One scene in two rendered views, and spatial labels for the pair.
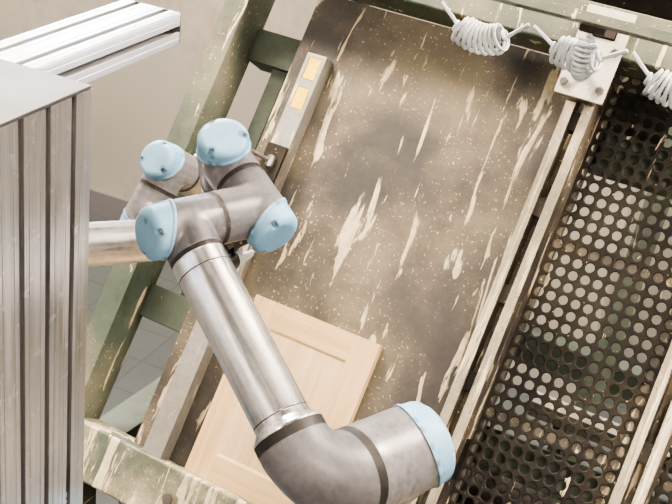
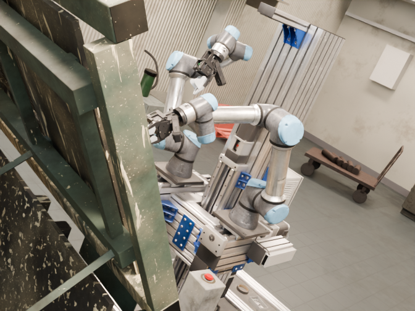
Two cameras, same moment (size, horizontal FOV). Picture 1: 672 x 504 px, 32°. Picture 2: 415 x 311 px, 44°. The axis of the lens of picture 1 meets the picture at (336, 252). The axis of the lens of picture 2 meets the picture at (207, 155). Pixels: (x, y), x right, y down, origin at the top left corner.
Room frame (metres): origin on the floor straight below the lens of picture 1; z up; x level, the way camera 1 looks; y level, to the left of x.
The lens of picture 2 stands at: (3.84, 0.91, 2.02)
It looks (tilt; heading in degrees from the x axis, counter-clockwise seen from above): 17 degrees down; 195
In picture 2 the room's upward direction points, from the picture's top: 24 degrees clockwise
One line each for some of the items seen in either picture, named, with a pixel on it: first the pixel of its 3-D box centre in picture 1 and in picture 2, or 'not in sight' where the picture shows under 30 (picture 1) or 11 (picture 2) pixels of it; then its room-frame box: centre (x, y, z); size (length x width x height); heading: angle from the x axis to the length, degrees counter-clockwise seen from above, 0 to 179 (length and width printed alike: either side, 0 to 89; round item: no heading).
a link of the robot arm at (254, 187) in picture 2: not in sight; (257, 193); (1.46, 0.59, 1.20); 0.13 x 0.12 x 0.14; 52
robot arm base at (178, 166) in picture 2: not in sight; (181, 163); (1.28, 0.13, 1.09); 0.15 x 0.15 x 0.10
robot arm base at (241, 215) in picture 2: not in sight; (246, 212); (1.46, 0.59, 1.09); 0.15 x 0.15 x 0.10
